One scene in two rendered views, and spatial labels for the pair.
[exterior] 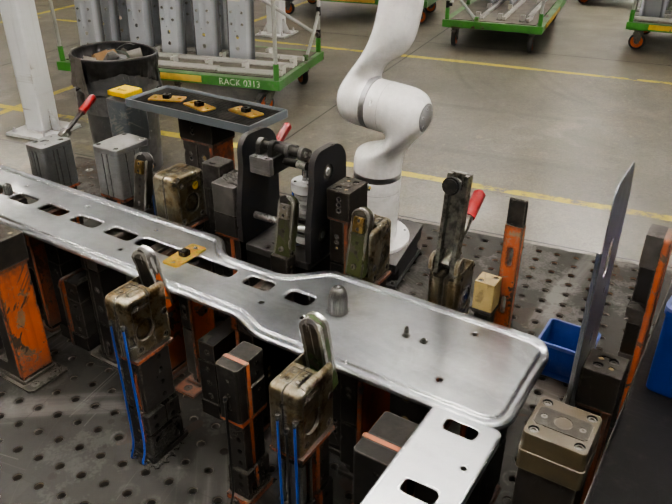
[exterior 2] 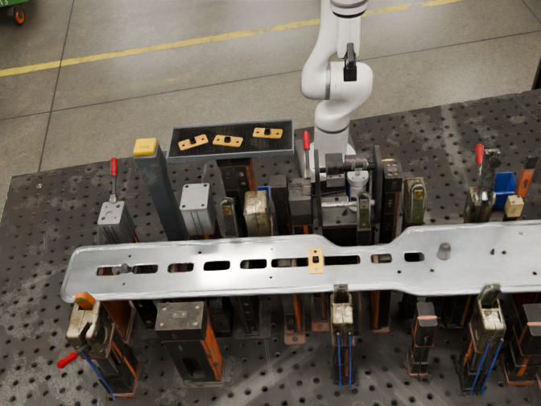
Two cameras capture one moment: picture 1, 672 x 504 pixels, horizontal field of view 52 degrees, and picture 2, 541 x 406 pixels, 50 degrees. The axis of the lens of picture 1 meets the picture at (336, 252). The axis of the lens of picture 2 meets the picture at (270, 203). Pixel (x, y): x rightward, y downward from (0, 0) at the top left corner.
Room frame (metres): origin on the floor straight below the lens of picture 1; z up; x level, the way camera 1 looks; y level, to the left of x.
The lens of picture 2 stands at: (0.33, 0.75, 2.28)
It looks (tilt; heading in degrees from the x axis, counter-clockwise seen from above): 48 degrees down; 336
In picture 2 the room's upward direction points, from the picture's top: 9 degrees counter-clockwise
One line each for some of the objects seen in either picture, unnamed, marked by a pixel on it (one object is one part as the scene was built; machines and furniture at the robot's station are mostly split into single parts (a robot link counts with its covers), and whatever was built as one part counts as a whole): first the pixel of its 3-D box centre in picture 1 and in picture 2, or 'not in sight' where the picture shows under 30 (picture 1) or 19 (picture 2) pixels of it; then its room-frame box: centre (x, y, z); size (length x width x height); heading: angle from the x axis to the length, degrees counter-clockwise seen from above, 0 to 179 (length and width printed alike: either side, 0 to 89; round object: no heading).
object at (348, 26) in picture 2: not in sight; (348, 26); (1.27, 0.06, 1.55); 0.10 x 0.07 x 0.11; 146
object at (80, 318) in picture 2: not in sight; (106, 351); (1.28, 0.88, 0.88); 0.15 x 0.11 x 0.36; 148
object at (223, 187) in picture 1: (242, 258); (304, 230); (1.31, 0.21, 0.89); 0.13 x 0.11 x 0.38; 148
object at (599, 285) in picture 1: (597, 297); not in sight; (0.72, -0.33, 1.17); 0.12 x 0.01 x 0.34; 148
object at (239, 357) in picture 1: (246, 428); (422, 342); (0.83, 0.15, 0.84); 0.11 x 0.08 x 0.29; 148
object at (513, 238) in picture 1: (500, 332); (512, 217); (0.95, -0.28, 0.95); 0.03 x 0.01 x 0.50; 58
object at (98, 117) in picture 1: (122, 111); not in sight; (3.96, 1.26, 0.36); 0.54 x 0.50 x 0.73; 156
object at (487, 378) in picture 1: (174, 256); (308, 264); (1.13, 0.30, 1.00); 1.38 x 0.22 x 0.02; 58
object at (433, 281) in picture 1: (444, 345); (471, 233); (1.01, -0.20, 0.88); 0.07 x 0.06 x 0.35; 148
